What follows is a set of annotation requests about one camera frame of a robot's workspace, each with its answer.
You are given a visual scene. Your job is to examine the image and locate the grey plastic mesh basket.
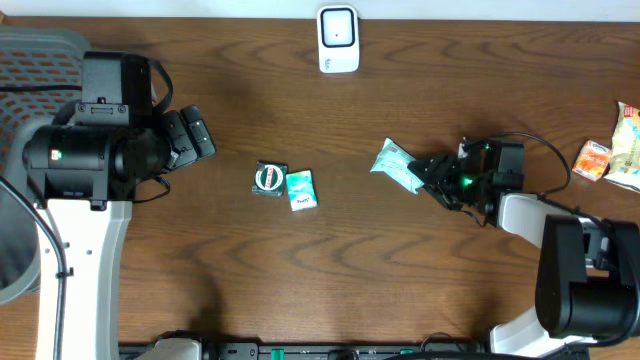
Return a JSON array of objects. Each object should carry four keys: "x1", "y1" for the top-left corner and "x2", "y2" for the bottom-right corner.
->
[{"x1": 1, "y1": 26, "x2": 91, "y2": 304}]

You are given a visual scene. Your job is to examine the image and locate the orange candy box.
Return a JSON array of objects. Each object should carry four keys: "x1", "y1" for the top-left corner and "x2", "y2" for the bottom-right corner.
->
[{"x1": 572, "y1": 140, "x2": 612, "y2": 181}]

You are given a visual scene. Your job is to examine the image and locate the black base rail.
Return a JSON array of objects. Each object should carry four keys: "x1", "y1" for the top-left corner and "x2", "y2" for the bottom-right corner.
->
[{"x1": 119, "y1": 338, "x2": 498, "y2": 360}]

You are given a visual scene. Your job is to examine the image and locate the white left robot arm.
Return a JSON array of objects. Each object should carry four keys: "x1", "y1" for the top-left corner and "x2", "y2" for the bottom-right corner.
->
[{"x1": 23, "y1": 52, "x2": 216, "y2": 359}]

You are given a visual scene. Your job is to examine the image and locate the mint green wipes pack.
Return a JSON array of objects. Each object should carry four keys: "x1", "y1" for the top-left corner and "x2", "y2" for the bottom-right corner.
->
[{"x1": 370, "y1": 138, "x2": 424, "y2": 194}]

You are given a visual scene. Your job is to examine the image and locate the dark green soap packet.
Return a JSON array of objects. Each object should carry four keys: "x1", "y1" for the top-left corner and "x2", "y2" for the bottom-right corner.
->
[{"x1": 252, "y1": 162, "x2": 288, "y2": 197}]

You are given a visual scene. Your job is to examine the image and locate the teal gum box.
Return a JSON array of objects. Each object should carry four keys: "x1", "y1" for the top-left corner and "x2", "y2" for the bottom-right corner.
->
[{"x1": 286, "y1": 170, "x2": 318, "y2": 211}]

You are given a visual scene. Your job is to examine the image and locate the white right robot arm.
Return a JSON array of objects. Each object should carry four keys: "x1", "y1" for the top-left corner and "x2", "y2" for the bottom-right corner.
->
[{"x1": 408, "y1": 138, "x2": 639, "y2": 358}]

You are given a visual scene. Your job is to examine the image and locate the cream snack bag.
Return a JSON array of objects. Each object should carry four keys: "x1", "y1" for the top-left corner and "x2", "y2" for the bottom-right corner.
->
[{"x1": 604, "y1": 102, "x2": 640, "y2": 192}]

